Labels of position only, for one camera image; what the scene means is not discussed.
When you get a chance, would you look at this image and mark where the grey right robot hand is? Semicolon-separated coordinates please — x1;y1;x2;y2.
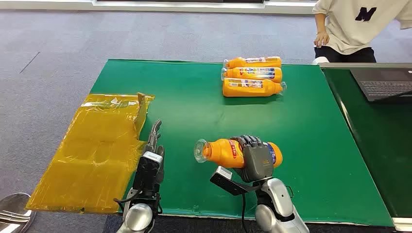
230;135;275;183

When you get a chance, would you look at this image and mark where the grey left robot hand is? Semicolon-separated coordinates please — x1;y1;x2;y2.
143;119;165;185

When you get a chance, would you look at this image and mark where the person's right hand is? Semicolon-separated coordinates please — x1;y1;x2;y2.
313;31;330;49

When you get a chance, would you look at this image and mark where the orange detergent bottle clear cap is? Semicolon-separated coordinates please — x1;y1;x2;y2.
223;56;282;69
194;138;284;169
221;67;283;83
222;78;287;98

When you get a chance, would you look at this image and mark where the person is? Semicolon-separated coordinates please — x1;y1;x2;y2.
312;0;412;64

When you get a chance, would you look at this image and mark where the large green table mat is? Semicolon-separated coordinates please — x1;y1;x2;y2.
90;59;395;227

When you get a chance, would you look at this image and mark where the yellow film-wrapped flat cardboard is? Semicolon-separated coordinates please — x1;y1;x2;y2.
25;92;155;215

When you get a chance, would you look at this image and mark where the dark grey laptop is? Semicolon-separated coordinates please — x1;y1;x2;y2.
350;68;412;103

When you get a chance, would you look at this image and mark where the dark green table mat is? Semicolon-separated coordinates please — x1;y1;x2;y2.
323;67;412;218

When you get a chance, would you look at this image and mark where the shiny metal round base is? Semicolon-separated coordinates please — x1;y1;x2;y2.
0;193;37;233

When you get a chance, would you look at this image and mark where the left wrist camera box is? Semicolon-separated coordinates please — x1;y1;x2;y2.
132;151;164;195

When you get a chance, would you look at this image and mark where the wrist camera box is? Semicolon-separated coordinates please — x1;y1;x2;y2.
132;151;164;195
210;166;259;197

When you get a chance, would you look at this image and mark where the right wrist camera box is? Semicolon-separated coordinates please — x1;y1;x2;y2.
210;166;259;197

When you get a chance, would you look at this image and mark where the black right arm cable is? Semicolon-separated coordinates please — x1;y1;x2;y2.
240;192;249;233

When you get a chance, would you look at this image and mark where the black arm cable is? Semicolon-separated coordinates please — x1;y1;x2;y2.
240;192;249;233
113;189;144;213

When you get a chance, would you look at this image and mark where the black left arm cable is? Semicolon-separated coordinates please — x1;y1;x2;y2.
113;189;144;213

